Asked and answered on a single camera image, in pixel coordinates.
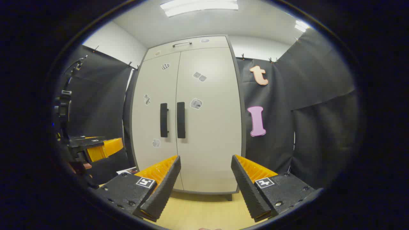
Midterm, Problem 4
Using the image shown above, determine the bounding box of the white booklet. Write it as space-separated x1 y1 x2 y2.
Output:
116 166 139 175

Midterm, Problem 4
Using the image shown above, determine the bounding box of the grey double-door shoe cabinet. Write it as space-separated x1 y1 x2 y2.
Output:
130 35 246 201

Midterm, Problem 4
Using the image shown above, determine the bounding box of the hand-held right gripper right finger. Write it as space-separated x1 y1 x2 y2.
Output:
231 155 323 223

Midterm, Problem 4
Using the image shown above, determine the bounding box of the grey cabinet door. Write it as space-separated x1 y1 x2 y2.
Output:
132 52 184 191
176 47 242 194

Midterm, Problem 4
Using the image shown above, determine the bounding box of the long ceiling light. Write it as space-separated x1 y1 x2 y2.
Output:
160 0 239 18

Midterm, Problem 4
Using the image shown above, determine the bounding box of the black door handle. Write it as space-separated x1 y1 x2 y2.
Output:
160 103 169 138
177 102 186 139

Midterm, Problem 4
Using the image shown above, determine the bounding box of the small ceiling light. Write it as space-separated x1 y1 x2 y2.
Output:
294 20 310 33

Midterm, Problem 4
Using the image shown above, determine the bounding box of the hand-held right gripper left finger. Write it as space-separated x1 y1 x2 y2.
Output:
93 155 181 222

